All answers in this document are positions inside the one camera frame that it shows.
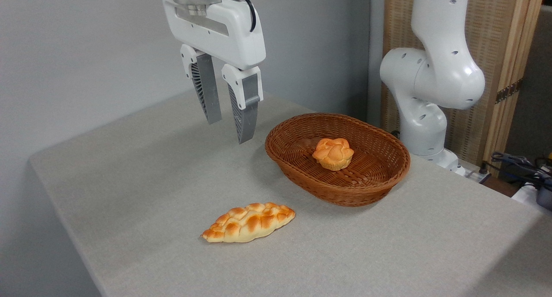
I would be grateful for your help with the round orange bread bun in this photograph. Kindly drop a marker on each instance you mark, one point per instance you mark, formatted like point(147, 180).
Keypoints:
point(333, 154)

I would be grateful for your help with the grey vertical post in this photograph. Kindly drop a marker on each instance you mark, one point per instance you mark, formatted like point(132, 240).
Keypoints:
point(375, 51)

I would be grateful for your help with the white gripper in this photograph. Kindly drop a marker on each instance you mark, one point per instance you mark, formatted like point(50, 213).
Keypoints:
point(224, 34)

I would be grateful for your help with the black metal screen hinge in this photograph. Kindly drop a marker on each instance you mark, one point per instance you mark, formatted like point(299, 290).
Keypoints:
point(509, 91)

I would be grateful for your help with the brown wicker oval basket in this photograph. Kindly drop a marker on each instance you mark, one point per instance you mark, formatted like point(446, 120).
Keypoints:
point(297, 159)

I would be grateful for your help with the braided long bread loaf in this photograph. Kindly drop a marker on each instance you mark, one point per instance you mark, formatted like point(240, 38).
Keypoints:
point(248, 223)

